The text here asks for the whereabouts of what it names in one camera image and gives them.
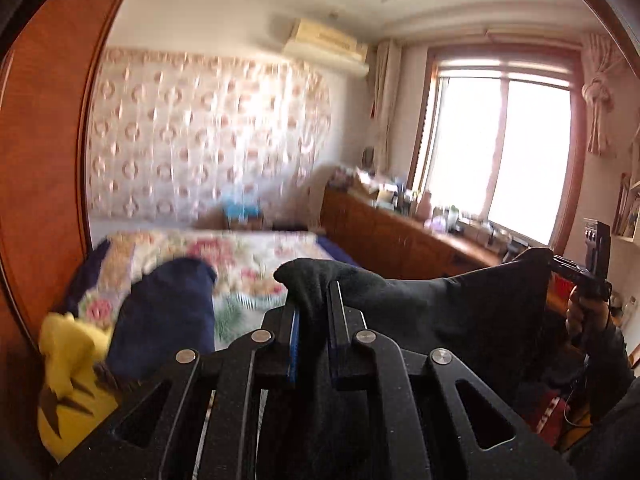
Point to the black printed t-shirt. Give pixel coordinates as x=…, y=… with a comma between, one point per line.
x=433, y=372

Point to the folded navy blue blanket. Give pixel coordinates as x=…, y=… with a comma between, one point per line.
x=168, y=310

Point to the circle patterned sheer curtain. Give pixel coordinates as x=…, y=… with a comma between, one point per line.
x=174, y=136

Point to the white wall air conditioner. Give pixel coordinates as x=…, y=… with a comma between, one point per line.
x=315, y=43

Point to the pink thermos jug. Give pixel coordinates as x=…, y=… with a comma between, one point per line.
x=424, y=208

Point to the long wooden side cabinet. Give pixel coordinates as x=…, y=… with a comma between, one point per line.
x=395, y=246

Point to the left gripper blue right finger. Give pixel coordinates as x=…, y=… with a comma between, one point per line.
x=339, y=339

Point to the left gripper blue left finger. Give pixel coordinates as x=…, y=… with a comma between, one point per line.
x=287, y=341

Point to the box with blue cloth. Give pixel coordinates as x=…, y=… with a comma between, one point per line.
x=242, y=216

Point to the red bag beside bed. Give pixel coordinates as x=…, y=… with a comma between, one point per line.
x=544, y=414

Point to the person right hand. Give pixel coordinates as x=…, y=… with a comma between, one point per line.
x=585, y=316

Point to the beige window side curtain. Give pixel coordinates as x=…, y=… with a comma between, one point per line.
x=385, y=74

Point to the window with wooden frame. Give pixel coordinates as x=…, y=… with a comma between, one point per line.
x=502, y=136

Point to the yellow plush toy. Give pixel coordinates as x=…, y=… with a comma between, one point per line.
x=72, y=401

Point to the cardboard box on cabinet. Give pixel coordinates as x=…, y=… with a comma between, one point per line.
x=363, y=186

